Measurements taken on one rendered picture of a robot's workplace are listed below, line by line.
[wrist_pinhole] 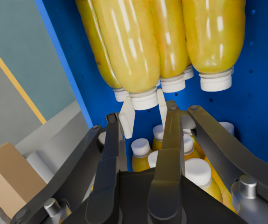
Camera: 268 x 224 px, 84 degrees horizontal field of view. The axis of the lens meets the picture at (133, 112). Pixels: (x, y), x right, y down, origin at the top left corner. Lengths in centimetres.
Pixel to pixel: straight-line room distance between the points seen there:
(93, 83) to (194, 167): 21
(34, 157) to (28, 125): 142
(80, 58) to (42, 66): 137
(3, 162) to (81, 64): 35
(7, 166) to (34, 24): 126
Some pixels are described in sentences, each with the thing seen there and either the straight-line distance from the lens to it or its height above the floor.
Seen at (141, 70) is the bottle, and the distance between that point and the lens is 18.
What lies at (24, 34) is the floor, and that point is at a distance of 166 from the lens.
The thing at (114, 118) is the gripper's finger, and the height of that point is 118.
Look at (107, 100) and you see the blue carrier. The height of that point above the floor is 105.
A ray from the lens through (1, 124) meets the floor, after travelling 218.
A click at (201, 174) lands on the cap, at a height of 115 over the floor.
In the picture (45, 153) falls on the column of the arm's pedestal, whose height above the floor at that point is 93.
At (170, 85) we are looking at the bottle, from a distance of 25.
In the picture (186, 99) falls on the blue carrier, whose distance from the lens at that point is 38.
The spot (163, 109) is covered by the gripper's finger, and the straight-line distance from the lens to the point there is 15.
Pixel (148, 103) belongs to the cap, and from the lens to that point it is 20.
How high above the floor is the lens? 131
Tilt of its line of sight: 66 degrees down
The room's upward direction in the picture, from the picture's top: 169 degrees counter-clockwise
